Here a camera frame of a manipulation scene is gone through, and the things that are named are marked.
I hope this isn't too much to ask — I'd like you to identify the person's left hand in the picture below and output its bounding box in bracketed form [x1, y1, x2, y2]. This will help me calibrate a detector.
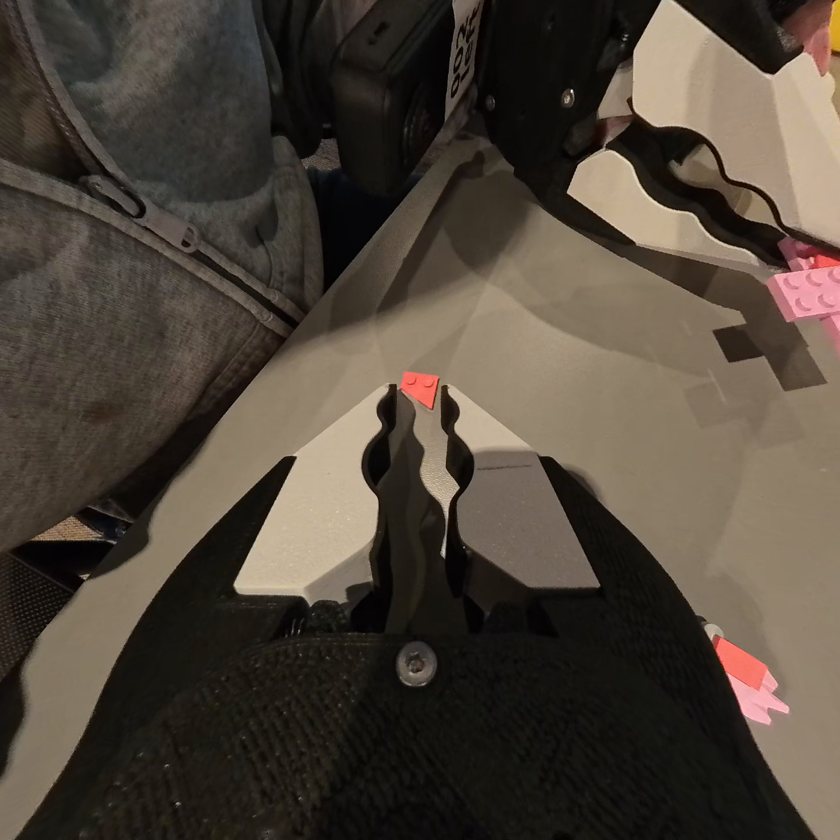
[784, 10, 834, 70]

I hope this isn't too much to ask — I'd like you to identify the person's grey clothing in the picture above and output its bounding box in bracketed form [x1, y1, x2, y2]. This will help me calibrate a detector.
[0, 0, 326, 555]

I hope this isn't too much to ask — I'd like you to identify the pink wedge brick plate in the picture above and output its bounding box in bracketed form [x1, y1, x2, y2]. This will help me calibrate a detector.
[766, 266, 840, 322]

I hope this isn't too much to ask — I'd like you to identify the black mesh chair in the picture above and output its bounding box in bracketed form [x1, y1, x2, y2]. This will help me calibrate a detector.
[0, 541, 112, 680]

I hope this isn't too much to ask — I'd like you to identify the long pink brick plate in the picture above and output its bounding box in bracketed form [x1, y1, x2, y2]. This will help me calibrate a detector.
[777, 238, 840, 349]

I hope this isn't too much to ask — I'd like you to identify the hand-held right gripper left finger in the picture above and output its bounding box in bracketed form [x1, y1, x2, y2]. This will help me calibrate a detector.
[233, 384, 403, 634]

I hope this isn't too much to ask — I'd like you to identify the pink red brick model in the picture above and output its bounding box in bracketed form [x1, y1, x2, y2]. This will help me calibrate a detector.
[697, 616, 790, 726]

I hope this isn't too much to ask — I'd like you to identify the grey desk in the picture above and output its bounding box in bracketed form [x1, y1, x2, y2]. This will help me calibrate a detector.
[0, 131, 840, 840]

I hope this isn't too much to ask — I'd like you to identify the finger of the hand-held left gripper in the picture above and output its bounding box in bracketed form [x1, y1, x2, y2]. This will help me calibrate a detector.
[566, 147, 788, 270]
[629, 0, 840, 252]

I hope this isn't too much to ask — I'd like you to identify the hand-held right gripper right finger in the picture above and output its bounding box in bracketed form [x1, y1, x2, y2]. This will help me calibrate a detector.
[441, 384, 603, 634]

